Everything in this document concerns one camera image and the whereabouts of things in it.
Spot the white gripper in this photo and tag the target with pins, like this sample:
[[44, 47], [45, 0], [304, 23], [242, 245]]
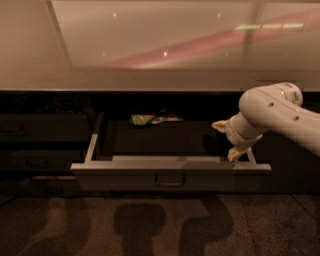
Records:
[[234, 135]]

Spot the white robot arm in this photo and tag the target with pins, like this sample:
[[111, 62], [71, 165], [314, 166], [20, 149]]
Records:
[[276, 108]]

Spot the dark clutter in drawer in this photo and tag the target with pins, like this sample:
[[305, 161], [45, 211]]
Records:
[[10, 104]]

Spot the dark drawer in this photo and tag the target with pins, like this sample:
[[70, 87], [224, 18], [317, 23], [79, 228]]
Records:
[[183, 157], [47, 186], [44, 128], [40, 160]]

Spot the green colourful packet in drawer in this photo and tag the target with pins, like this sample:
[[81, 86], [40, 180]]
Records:
[[152, 119]]

